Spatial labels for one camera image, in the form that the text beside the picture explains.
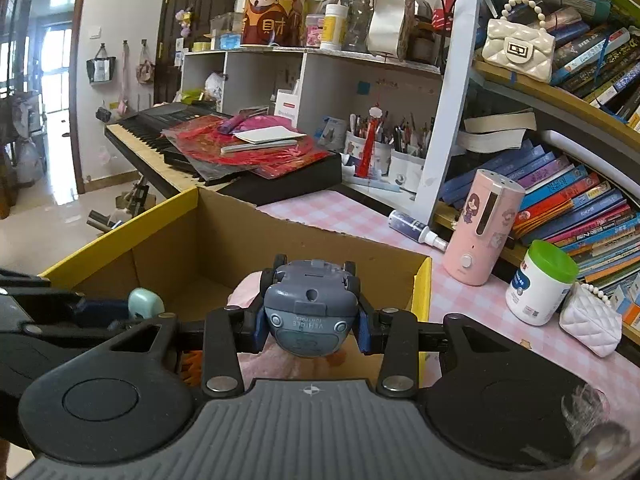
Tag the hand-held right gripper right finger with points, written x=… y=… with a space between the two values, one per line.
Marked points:
x=364 y=332

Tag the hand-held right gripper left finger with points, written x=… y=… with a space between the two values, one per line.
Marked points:
x=260 y=330

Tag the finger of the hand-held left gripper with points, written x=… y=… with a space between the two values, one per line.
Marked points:
x=102 y=308
x=117 y=326

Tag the mint green small toy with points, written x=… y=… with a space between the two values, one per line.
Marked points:
x=146 y=302

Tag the grey toy car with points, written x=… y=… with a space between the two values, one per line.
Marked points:
x=307 y=310

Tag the cardboard box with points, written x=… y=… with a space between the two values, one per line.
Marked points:
x=200 y=240

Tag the clutter on floor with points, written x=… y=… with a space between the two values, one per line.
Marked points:
x=117 y=212

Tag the pink checkered tablecloth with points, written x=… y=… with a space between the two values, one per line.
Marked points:
x=340 y=220

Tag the blue spray bottle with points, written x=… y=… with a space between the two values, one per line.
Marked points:
x=407 y=222

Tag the black keyboard stand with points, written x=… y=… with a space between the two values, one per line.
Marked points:
x=140 y=195

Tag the pink humidifier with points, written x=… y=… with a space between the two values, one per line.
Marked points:
x=480 y=230

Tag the white pen holder cup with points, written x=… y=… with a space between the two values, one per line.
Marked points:
x=407 y=172
x=367 y=155

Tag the white jar green lid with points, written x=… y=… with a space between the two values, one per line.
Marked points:
x=537 y=290

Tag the black electronic keyboard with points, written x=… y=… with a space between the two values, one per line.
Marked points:
x=150 y=132

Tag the thin grey book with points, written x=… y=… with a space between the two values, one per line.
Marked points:
x=260 y=147

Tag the red tassel ornament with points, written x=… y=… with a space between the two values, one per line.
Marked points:
x=370 y=145

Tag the small black hanging bag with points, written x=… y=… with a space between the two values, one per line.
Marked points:
x=103 y=114

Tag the white notebook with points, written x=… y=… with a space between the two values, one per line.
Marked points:
x=267 y=135

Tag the blue photo card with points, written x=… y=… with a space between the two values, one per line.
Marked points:
x=332 y=135

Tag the bunch of pens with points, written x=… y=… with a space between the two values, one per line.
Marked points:
x=405 y=135

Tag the magenta purple pouch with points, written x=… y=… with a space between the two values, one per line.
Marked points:
x=255 y=121

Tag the white paper bag red label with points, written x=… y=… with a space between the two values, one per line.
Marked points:
x=286 y=107

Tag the white quilted purse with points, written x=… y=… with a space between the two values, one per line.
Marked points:
x=592 y=322

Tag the grey hanging tote bag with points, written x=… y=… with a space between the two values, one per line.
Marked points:
x=100 y=67

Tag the pink hanging bag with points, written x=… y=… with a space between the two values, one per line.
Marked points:
x=145 y=70

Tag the long row of colourful books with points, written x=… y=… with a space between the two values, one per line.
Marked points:
x=575 y=210

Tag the white plastic bag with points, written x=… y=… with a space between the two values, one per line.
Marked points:
x=215 y=86

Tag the white shelf unit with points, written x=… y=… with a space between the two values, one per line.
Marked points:
x=330 y=80

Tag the blue tissue pack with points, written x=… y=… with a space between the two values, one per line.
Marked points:
x=230 y=41

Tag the pink container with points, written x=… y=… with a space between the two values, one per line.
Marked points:
x=315 y=31

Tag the white bottle yellow label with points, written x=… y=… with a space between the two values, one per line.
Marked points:
x=332 y=27

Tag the wooden bookshelf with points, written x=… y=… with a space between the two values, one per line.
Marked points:
x=565 y=97

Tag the white canvas bag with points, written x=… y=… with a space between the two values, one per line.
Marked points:
x=392 y=15

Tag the cartoon figure gift box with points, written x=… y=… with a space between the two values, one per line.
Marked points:
x=270 y=10

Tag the red box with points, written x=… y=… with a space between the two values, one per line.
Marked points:
x=444 y=7

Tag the slanted row of books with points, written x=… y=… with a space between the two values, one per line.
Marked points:
x=595 y=60

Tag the white light switch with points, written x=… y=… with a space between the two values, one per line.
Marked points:
x=95 y=32

